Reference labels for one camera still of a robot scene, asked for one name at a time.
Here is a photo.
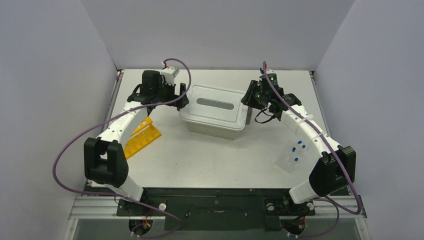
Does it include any beige plastic bin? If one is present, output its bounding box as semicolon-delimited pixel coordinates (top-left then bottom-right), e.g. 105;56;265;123
179;107;249;140

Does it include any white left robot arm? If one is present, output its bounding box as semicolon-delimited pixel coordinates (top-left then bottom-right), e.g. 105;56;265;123
83;66;189;215

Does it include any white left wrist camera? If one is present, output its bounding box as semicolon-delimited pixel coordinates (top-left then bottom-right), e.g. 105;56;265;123
160;61;180;85

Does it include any yellow test tube rack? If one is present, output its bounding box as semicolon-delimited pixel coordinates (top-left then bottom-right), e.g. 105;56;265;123
123;117;162;160

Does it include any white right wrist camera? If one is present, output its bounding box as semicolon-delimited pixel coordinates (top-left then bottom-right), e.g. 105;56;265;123
259;68;277;79

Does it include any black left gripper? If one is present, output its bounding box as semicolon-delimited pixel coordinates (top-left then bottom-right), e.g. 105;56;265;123
154;78;189;109

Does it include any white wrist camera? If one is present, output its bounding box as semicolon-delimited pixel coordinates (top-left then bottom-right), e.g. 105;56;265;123
160;61;180;85
259;68;277;79

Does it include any aluminium rail frame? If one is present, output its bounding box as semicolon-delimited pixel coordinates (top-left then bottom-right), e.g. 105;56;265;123
66;195;368;240

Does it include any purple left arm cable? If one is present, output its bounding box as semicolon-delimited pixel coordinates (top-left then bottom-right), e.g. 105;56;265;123
52;58;192;240

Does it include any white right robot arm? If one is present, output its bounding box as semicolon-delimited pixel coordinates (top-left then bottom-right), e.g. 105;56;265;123
241;73;356;214

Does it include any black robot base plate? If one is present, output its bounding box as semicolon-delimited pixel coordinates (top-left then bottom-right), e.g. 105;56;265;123
109;187;350;233

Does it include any white bin lid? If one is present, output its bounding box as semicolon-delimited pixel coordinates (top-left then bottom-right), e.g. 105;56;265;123
179;84;248;131

